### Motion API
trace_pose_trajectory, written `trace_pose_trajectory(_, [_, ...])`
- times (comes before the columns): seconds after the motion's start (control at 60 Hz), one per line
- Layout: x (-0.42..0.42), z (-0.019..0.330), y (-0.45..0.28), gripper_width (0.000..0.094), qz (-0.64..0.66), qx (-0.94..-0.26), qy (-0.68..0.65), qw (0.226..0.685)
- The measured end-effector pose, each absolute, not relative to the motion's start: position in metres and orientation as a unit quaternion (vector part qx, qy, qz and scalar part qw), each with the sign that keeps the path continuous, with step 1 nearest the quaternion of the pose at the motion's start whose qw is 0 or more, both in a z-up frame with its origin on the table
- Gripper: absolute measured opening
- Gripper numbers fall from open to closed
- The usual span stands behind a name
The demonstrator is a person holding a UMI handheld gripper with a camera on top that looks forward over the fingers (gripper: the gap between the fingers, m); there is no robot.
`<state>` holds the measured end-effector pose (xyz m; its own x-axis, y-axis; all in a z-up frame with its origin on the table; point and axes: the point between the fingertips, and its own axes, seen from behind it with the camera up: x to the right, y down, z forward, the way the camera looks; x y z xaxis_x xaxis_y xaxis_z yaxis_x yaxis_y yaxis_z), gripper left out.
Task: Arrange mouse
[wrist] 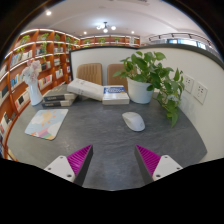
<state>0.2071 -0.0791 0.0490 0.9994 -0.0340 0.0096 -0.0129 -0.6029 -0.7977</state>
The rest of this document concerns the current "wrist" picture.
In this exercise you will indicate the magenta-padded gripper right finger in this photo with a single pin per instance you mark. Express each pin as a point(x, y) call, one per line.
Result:
point(165, 165)

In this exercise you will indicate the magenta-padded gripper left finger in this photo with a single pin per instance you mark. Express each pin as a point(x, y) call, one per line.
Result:
point(61, 166)

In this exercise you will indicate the white computer mouse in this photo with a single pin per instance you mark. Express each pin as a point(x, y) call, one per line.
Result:
point(133, 120)

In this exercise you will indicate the pastel cartoon print mouse pad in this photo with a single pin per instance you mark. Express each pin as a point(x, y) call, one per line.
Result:
point(45, 123)

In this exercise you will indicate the thin dark hardcover book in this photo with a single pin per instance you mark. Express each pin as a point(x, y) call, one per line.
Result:
point(55, 103)

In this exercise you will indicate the white vase with pink flowers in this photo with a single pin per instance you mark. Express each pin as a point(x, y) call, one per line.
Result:
point(35, 95)

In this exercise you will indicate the green plant in white pot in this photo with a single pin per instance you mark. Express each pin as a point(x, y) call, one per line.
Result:
point(138, 90)

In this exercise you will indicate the thick white book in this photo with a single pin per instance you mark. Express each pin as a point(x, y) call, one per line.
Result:
point(85, 88)

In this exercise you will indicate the white book with blue cover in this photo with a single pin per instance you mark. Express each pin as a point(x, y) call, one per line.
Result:
point(115, 96)

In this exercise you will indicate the orange wooden bookshelf unit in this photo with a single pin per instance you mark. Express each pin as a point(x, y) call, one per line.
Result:
point(20, 83)

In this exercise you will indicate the tan padded chair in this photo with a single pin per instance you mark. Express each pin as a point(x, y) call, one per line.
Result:
point(111, 68)
point(89, 73)

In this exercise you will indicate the ceiling chandelier lamp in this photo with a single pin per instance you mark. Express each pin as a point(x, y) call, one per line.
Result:
point(105, 29)

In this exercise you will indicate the white wall socket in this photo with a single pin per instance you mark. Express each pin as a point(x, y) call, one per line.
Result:
point(201, 92)
point(188, 83)

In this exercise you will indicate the glass window with dark frame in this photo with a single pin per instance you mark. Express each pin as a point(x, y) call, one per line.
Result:
point(186, 41)

